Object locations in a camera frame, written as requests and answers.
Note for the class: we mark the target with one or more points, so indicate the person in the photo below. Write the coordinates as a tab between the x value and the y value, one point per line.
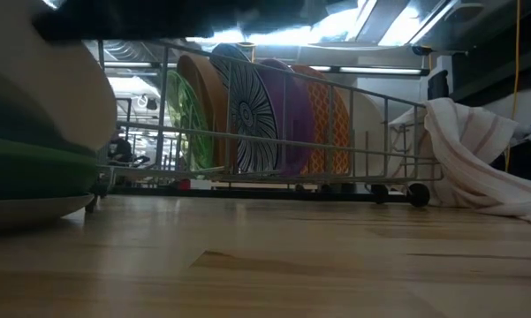
120	148

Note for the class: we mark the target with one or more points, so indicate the blue white striped plate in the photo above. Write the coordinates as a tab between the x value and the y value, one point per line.
247	115

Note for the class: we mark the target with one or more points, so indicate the black rectangular object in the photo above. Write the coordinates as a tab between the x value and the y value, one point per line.
437	88

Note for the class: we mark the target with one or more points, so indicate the orange patterned deep plate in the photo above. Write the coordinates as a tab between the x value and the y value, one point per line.
327	123

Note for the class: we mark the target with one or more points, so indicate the yellow-green transparent plate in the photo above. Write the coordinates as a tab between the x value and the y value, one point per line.
187	123

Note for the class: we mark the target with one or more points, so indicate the grey plate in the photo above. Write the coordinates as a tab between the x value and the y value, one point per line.
26	212

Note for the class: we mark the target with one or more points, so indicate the purple plate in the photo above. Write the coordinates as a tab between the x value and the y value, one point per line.
293	115

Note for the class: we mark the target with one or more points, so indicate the bright ceiling light panel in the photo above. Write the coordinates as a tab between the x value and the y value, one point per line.
327	26

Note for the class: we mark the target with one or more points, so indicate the white striped dish towel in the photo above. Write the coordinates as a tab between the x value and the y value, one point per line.
468	150

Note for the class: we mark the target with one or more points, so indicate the brown wooden plate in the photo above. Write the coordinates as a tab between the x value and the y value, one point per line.
212	101

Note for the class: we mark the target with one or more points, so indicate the black aluminium frame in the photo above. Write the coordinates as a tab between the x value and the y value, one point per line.
247	194

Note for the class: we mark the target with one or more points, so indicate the long fluorescent light strip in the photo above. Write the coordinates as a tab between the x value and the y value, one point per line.
371	70

